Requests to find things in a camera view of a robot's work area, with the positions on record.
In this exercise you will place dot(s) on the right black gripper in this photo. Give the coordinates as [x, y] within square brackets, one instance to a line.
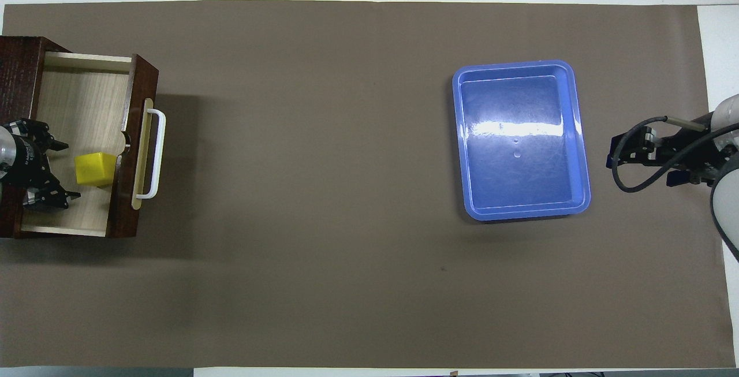
[690, 149]

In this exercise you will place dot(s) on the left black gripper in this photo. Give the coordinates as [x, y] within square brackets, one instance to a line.
[29, 157]

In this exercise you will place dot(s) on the yellow cube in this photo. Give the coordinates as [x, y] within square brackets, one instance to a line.
[95, 169]

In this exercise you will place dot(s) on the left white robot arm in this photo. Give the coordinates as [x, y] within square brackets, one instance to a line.
[4, 155]

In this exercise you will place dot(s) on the blue plastic tray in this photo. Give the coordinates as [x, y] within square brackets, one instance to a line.
[519, 180]

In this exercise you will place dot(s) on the brown table mat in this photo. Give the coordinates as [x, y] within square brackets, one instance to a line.
[317, 192]

